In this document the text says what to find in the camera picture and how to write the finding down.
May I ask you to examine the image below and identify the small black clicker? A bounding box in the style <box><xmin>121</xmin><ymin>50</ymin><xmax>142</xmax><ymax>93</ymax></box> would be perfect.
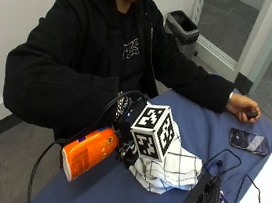
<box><xmin>244</xmin><ymin>109</ymin><xmax>260</xmax><ymax>122</ymax></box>

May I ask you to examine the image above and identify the black smartphone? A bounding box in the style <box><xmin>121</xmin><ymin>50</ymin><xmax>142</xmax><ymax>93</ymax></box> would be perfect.
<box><xmin>226</xmin><ymin>127</ymin><xmax>272</xmax><ymax>158</ymax></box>

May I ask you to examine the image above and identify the white cube with black markers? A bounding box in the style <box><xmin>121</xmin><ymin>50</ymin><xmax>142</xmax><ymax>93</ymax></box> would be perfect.
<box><xmin>126</xmin><ymin>100</ymin><xmax>186</xmax><ymax>165</ymax></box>

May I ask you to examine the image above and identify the blue tablecloth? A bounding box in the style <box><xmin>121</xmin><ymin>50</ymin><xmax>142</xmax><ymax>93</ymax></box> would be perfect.
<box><xmin>31</xmin><ymin>72</ymin><xmax>272</xmax><ymax>203</ymax></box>

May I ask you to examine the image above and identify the white checked cloth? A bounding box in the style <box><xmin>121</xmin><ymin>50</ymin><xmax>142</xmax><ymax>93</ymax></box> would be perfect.
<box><xmin>125</xmin><ymin>128</ymin><xmax>208</xmax><ymax>201</ymax></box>

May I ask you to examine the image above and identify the black trash bin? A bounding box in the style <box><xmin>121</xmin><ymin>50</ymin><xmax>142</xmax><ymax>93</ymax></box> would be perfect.
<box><xmin>159</xmin><ymin>8</ymin><xmax>203</xmax><ymax>62</ymax></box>

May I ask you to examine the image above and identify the person in black hoodie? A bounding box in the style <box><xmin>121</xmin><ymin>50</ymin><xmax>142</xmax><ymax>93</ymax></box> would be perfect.
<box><xmin>0</xmin><ymin>0</ymin><xmax>248</xmax><ymax>163</ymax></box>

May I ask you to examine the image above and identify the silver wrist bracelet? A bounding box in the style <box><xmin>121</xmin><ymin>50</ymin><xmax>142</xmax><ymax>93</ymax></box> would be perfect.
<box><xmin>226</xmin><ymin>90</ymin><xmax>235</xmax><ymax>107</ymax></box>

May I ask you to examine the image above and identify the white door frame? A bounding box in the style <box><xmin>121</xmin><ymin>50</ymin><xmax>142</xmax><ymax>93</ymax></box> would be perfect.
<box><xmin>181</xmin><ymin>0</ymin><xmax>272</xmax><ymax>98</ymax></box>

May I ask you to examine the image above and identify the thick black glove cable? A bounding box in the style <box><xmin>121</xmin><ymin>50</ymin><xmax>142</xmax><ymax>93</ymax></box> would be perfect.
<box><xmin>25</xmin><ymin>77</ymin><xmax>151</xmax><ymax>203</ymax></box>

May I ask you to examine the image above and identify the thin black cable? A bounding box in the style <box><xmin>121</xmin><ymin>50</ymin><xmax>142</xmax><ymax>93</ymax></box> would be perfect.
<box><xmin>197</xmin><ymin>145</ymin><xmax>272</xmax><ymax>203</ymax></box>

